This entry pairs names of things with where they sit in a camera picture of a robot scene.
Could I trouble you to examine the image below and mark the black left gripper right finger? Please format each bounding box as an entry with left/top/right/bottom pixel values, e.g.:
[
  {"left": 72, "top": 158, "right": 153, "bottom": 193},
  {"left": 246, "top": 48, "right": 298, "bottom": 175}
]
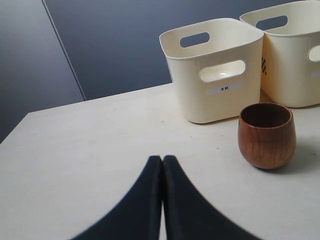
[{"left": 162, "top": 155, "right": 258, "bottom": 240}]

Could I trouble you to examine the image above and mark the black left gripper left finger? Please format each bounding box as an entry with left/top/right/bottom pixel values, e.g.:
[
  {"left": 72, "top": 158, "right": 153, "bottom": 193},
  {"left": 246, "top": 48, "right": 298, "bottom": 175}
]
[{"left": 73, "top": 155, "right": 163, "bottom": 240}]

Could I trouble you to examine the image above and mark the brown wooden cup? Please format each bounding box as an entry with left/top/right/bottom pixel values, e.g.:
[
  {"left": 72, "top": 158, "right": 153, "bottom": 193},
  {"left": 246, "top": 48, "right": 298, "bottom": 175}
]
[{"left": 237, "top": 102, "right": 297, "bottom": 170}]

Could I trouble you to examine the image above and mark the left cream plastic bin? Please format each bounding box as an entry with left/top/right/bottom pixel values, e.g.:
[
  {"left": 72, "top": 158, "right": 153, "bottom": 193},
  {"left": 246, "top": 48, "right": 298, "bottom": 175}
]
[{"left": 159, "top": 18, "right": 264, "bottom": 124}]

